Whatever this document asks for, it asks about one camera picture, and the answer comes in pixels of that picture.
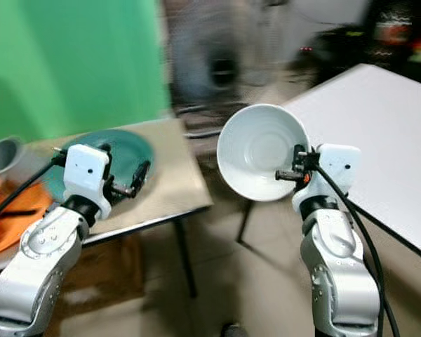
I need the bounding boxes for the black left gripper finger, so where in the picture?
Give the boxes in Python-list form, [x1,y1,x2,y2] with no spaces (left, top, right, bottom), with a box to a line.
[130,160,152,190]

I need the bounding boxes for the white ceramic bowl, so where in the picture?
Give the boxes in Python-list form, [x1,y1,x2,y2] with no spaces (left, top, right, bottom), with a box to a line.
[216,104,311,203]

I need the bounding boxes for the teal plate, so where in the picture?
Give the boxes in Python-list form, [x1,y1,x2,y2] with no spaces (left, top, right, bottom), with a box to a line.
[44,128,155,204]

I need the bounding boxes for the beige table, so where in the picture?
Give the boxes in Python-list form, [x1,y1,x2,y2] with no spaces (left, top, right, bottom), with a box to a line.
[0,116,213,299]

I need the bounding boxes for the white table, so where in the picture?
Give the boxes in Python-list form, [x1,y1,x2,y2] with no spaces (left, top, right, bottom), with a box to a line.
[237,63,421,264]

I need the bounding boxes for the brown cardboard box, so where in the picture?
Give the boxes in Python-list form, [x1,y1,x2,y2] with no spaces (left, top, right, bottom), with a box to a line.
[60,235,145,317]

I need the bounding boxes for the grey cup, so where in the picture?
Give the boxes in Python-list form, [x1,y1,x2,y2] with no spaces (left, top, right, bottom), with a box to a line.
[0,137,29,176]

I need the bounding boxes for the black chopsticks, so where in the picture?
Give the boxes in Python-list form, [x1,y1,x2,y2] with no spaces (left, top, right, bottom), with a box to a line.
[0,206,40,218]

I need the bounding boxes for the grey standing fan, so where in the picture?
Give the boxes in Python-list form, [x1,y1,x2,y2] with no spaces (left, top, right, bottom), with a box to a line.
[163,0,288,131]

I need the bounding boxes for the large orange plate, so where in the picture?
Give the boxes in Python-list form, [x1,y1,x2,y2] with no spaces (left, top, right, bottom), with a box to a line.
[0,179,57,259]

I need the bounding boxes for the green backdrop screen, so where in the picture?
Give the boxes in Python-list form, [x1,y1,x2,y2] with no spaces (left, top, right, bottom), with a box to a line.
[0,0,169,148]

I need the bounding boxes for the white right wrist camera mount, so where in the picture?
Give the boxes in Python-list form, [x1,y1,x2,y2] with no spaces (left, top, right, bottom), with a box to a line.
[291,144,362,215]

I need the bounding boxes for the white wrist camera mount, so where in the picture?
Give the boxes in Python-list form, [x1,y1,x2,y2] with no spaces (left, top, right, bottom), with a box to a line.
[291,144,362,215]
[63,145,112,220]

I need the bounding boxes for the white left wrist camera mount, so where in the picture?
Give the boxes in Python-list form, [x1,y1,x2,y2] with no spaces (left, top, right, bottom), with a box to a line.
[63,145,112,220]

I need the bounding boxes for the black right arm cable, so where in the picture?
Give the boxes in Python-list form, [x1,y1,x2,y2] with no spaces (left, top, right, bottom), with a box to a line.
[309,161,401,337]

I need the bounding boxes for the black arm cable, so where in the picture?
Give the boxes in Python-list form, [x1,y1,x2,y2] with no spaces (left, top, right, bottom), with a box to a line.
[309,161,401,337]
[0,151,71,227]

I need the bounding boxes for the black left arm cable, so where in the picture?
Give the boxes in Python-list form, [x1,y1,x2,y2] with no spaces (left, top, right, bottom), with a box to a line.
[0,151,71,227]

